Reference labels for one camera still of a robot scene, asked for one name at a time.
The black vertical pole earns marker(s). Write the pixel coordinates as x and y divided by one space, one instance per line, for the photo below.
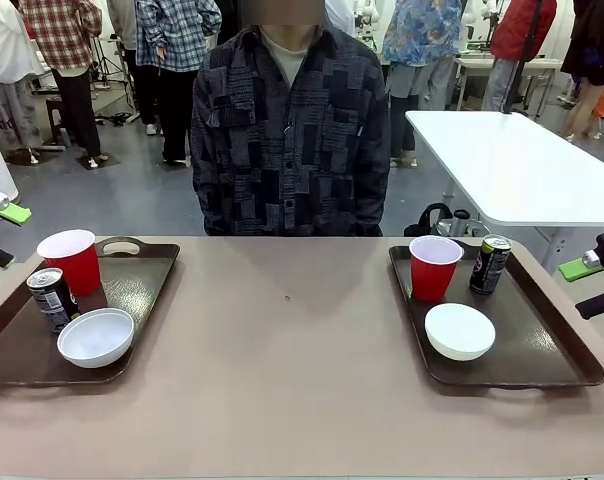
524 55

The person in white shirt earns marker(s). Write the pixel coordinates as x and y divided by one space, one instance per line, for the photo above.
7 45

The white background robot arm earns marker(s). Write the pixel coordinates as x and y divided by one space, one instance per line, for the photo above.
368 22

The person in grey top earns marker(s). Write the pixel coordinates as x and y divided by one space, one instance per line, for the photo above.
122 20

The beige background table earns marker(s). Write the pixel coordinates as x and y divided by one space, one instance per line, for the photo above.
477 64

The person in red plaid shirt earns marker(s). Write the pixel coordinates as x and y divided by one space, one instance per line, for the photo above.
62 30

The person in dark jacket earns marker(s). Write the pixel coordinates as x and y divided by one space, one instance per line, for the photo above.
592 45

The person in patchwork dark shirt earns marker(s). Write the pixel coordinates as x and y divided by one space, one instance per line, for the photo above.
287 150

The black can green top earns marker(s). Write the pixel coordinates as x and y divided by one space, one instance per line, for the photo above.
489 270

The brown plastic serving tray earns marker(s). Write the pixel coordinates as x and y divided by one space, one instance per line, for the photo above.
532 330
132 290

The person in red jacket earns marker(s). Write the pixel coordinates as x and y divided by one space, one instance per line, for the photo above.
512 25

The white folding table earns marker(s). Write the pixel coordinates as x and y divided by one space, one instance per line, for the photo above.
507 165

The black can white print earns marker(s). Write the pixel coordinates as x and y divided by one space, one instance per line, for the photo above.
49 300

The black tripod stand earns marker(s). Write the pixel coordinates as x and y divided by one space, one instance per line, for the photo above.
104 60

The red plastic cup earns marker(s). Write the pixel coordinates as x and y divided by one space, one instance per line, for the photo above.
82 275
432 280

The white round bowl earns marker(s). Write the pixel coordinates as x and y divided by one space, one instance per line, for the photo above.
459 332
94 342

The person in blue plaid shirt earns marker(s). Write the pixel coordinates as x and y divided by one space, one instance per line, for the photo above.
172 30

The person in blue floral shirt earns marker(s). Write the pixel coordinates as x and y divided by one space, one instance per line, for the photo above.
417 35

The black bag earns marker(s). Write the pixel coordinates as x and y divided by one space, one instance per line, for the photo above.
427 222

